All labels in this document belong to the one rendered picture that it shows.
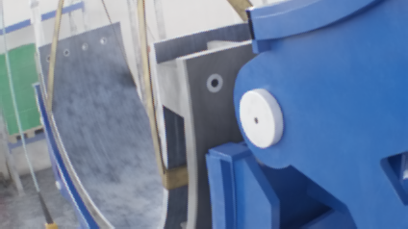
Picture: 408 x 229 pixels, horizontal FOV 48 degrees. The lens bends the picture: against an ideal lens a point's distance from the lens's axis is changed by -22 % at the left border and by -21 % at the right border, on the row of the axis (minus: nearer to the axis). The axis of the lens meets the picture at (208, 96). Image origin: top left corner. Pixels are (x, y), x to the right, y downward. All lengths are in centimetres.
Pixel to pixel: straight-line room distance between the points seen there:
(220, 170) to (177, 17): 867
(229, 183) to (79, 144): 201
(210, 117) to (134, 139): 199
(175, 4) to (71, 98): 671
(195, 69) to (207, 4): 893
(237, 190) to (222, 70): 33
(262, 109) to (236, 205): 39
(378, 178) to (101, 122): 267
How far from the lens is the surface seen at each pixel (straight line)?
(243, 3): 208
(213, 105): 152
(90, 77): 361
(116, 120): 354
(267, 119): 124
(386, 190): 104
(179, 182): 181
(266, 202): 141
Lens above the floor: 255
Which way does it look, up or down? 12 degrees down
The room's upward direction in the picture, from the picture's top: 10 degrees counter-clockwise
